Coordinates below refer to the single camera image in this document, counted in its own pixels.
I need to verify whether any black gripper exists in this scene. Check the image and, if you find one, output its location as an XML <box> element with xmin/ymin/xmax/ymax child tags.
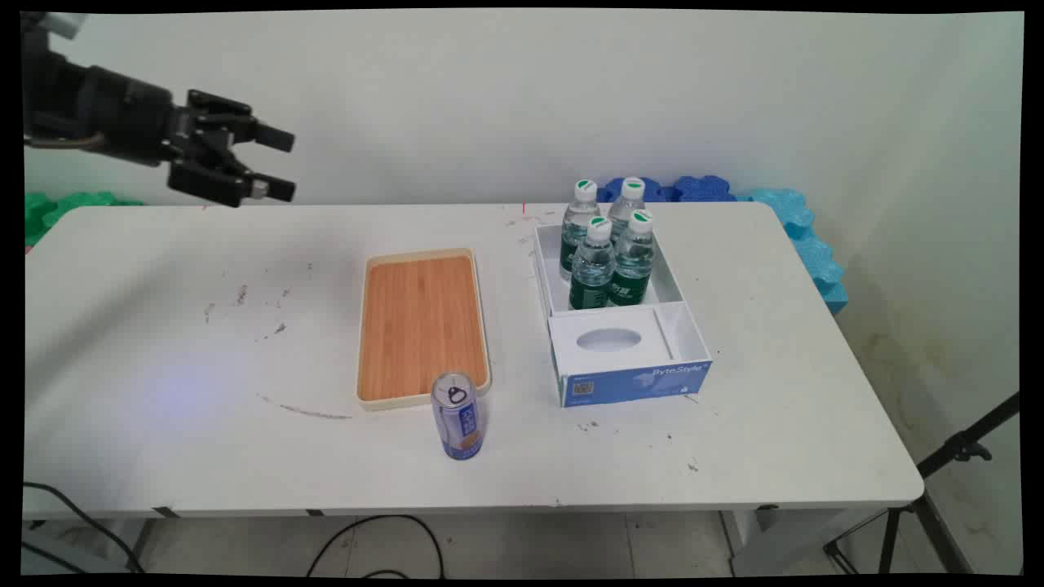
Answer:
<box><xmin>82</xmin><ymin>65</ymin><xmax>297</xmax><ymax>210</ymax></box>

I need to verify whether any small green-label water bottle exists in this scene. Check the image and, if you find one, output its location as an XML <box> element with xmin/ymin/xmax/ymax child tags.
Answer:
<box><xmin>568</xmin><ymin>216</ymin><xmax>617</xmax><ymax>311</ymax></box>
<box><xmin>559</xmin><ymin>179</ymin><xmax>602</xmax><ymax>282</ymax></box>
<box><xmin>609</xmin><ymin>210</ymin><xmax>656</xmax><ymax>307</ymax></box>
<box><xmin>608</xmin><ymin>177</ymin><xmax>647</xmax><ymax>241</ymax></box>

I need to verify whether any green foam mat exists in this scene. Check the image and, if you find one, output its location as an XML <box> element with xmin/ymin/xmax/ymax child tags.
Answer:
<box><xmin>24</xmin><ymin>192</ymin><xmax>144</xmax><ymax>246</ymax></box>

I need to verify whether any bamboo tray with cream rim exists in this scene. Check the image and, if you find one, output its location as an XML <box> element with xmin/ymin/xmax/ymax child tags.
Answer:
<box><xmin>356</xmin><ymin>248</ymin><xmax>493</xmax><ymax>411</ymax></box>

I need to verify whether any blue and silver drink can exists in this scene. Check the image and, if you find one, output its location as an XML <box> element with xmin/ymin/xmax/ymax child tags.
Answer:
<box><xmin>431</xmin><ymin>373</ymin><xmax>484</xmax><ymax>461</ymax></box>

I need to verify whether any white and blue cardboard box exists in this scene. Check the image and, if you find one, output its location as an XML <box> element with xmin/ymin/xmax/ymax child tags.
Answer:
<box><xmin>533</xmin><ymin>223</ymin><xmax>714</xmax><ymax>408</ymax></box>

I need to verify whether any dark blue foam mat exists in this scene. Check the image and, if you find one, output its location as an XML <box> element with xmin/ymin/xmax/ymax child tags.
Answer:
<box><xmin>597</xmin><ymin>175</ymin><xmax>739</xmax><ymax>204</ymax></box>

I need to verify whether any cyan foam mat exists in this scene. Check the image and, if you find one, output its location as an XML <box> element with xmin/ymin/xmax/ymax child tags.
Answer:
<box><xmin>734</xmin><ymin>188</ymin><xmax>849</xmax><ymax>316</ymax></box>

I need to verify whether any black tripod stand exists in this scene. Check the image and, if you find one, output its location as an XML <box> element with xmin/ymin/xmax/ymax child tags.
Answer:
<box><xmin>824</xmin><ymin>391</ymin><xmax>1021</xmax><ymax>576</ymax></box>

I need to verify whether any black floor cable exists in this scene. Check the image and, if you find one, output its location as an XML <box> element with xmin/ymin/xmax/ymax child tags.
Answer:
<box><xmin>23</xmin><ymin>481</ymin><xmax>144</xmax><ymax>573</ymax></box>
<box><xmin>306</xmin><ymin>514</ymin><xmax>446</xmax><ymax>580</ymax></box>

